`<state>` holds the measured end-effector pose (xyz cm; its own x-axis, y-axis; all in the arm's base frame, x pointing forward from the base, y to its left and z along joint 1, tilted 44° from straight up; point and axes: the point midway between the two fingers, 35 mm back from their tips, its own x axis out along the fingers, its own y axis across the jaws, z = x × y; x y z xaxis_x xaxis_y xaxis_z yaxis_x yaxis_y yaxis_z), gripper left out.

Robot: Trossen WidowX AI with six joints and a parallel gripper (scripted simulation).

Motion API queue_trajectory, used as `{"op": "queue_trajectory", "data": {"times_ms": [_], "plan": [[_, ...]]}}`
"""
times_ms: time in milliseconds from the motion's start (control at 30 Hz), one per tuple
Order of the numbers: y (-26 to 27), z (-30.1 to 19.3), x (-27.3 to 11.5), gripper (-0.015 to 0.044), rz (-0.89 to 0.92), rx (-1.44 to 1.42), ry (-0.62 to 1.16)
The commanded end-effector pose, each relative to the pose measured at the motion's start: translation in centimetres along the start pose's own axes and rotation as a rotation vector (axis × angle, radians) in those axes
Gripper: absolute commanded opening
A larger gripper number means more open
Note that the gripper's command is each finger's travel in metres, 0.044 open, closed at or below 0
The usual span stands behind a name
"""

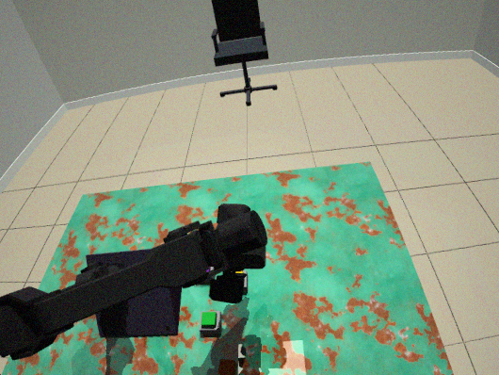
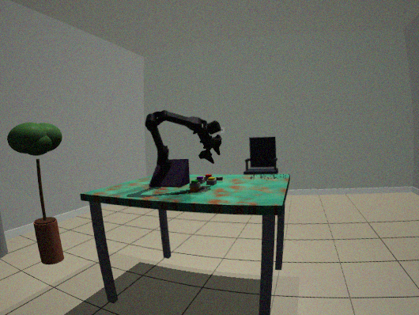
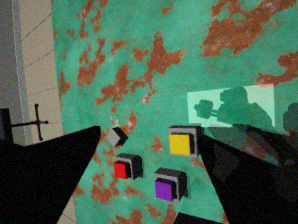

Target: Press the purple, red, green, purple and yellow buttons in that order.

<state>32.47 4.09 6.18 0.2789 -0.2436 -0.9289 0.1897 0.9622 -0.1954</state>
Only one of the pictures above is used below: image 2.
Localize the purple button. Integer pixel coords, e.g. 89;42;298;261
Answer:
196;176;205;184

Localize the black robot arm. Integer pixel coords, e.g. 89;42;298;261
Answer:
145;110;222;170

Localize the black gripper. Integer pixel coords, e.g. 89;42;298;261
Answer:
199;135;220;164

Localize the yellow button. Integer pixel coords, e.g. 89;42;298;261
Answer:
206;177;217;185

